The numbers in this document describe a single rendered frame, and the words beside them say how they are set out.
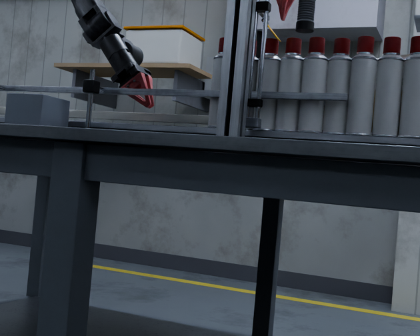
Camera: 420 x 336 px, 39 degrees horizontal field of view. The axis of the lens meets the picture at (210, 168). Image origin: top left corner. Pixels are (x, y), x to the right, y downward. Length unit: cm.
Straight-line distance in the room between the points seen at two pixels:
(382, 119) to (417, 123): 7
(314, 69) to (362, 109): 13
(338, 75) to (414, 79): 15
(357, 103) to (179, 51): 307
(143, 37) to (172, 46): 25
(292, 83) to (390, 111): 21
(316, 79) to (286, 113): 9
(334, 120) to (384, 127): 10
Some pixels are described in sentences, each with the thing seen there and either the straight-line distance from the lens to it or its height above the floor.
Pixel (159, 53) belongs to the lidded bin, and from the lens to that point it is 427.
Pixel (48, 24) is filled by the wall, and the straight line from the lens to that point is 577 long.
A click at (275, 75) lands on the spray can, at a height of 100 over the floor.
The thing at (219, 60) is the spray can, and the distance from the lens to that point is 132.
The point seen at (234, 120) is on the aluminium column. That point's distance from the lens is 114.
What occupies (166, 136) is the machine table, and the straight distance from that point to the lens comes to 86.
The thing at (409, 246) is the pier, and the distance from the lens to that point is 410.
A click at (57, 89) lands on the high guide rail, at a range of 150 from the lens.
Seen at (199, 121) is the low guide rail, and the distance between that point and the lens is 138.
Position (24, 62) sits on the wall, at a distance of 585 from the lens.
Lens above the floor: 77
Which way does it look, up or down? 1 degrees up
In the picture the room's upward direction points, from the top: 5 degrees clockwise
